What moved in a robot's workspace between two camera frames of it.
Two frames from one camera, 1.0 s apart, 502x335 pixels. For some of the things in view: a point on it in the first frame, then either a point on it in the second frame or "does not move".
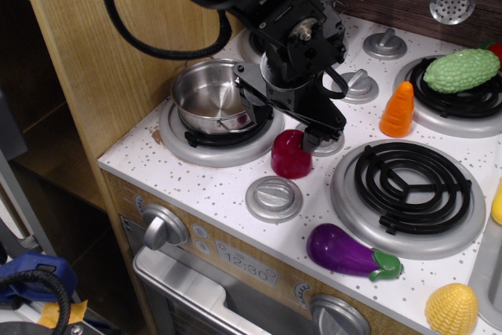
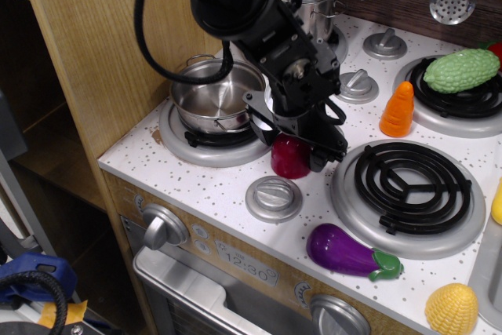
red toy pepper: [289, 159] does not move
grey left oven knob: [163, 226] does not move
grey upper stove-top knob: [361, 87] does not move
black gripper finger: [313, 137] -> [318, 159]
